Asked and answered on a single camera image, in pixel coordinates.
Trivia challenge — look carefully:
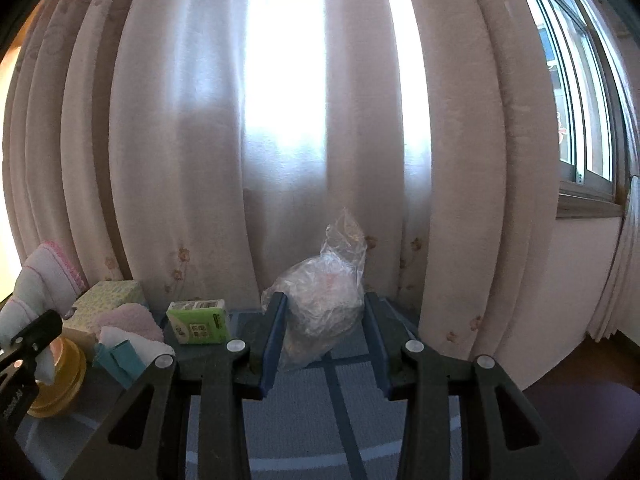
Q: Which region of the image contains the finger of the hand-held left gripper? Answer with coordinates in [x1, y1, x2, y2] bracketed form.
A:
[0, 309, 63, 391]

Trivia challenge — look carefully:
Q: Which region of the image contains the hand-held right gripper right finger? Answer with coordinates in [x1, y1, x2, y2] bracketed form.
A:
[364, 291, 581, 480]

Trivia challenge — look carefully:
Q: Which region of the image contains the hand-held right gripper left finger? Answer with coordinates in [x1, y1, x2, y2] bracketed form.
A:
[62, 291, 288, 480]

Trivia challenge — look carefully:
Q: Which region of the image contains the white pink-trimmed towel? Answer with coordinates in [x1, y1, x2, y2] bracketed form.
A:
[0, 240, 88, 383]

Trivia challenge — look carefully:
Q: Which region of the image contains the clear plastic bag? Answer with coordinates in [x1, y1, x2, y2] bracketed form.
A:
[261, 208, 368, 372]

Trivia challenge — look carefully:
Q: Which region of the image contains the green tissue pack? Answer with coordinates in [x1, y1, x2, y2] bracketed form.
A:
[166, 299, 233, 345]

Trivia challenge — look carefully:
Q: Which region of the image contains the pink fluffy towel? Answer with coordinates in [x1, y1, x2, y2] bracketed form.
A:
[92, 302, 165, 343]

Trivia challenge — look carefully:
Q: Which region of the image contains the yellow plastic bowl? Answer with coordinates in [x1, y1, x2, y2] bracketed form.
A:
[27, 336, 87, 418]

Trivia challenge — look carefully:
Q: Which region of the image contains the patterned tissue box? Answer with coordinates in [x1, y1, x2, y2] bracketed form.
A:
[62, 280, 147, 356]

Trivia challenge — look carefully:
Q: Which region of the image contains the teal cloth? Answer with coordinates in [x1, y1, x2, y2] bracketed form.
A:
[92, 340, 143, 390]

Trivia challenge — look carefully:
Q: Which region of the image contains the wooden door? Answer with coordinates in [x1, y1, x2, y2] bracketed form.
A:
[0, 55, 18, 306]

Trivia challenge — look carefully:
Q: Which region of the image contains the floral beige curtain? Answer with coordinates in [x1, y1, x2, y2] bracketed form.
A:
[0, 0, 563, 391]

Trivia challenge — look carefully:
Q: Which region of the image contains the purple chair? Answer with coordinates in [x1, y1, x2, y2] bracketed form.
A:
[520, 375, 640, 480]

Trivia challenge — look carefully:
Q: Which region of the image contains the tied-back white curtain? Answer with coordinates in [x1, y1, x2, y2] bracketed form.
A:
[585, 175, 640, 343]

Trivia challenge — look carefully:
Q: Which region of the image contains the aluminium frame window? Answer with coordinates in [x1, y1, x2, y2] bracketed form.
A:
[505, 0, 640, 218]

